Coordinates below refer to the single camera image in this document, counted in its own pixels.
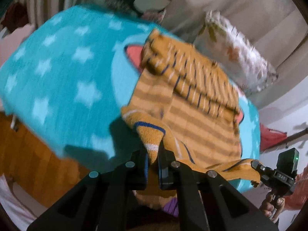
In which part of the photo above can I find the orange striped child sweater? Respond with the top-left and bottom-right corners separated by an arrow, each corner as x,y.
121,28 -> 262,210

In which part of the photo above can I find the red cloth item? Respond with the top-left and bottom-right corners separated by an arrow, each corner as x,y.
260,124 -> 287,152

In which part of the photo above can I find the pink cloth pile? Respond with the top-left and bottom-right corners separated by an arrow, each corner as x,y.
0,24 -> 35,66

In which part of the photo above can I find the white leaf print pillow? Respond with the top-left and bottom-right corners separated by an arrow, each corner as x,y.
194,10 -> 278,95

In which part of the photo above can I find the person's right hand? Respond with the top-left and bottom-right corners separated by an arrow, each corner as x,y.
259,192 -> 285,223

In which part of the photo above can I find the turquoise star cartoon blanket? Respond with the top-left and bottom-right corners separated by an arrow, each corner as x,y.
0,4 -> 261,194

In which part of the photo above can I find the orange wooden bed frame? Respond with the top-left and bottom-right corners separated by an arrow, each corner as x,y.
1,112 -> 89,208

